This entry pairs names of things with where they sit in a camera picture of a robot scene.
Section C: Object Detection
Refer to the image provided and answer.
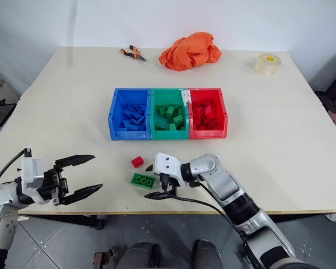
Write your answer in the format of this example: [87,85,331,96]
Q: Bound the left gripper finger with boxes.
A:
[58,183,104,207]
[55,154,96,172]

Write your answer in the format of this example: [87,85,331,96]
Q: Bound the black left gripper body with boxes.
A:
[38,165,70,207]

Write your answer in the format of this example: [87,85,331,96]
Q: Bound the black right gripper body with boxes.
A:
[157,173,180,195]

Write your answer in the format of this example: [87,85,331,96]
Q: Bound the long green studded block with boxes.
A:
[129,172,156,189]

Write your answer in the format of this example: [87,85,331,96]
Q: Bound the small red block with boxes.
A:
[130,156,146,169]

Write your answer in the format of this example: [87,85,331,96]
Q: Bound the black table leg with caster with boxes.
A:
[17,215,106,231]

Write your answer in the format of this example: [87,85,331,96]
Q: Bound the green plastic bin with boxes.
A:
[150,87,191,140]

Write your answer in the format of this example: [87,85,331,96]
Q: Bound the blue plastic bin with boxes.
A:
[108,87,153,141]

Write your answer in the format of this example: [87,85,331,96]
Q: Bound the dark rounded shape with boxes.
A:
[191,239,223,269]
[125,241,162,269]

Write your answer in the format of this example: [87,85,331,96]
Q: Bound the red plastic bin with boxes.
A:
[188,87,230,140]

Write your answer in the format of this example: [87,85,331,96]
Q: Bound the white torn label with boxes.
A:
[180,89,192,106]

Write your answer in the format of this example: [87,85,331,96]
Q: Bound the black mesh stand base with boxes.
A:
[0,103,17,130]

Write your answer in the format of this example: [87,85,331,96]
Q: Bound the crumpled orange cloth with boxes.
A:
[158,31,223,73]

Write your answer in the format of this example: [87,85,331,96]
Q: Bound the clear tape roll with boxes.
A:
[254,53,282,77]

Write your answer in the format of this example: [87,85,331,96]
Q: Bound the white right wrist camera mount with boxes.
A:
[152,152,186,188]

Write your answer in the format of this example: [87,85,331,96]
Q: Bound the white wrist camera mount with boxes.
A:
[152,152,186,188]
[17,156,46,194]

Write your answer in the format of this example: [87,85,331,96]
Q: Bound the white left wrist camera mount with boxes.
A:
[17,156,46,194]

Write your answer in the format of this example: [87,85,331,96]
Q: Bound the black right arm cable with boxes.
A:
[160,174,243,236]

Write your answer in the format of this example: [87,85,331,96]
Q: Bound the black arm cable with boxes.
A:
[0,148,32,184]
[160,174,243,236]

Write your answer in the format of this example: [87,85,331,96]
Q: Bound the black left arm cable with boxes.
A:
[0,148,32,184]

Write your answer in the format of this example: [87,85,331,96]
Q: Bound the brown metal bracket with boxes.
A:
[93,245,120,269]

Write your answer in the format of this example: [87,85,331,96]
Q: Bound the orange-handled pliers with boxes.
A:
[120,44,148,63]

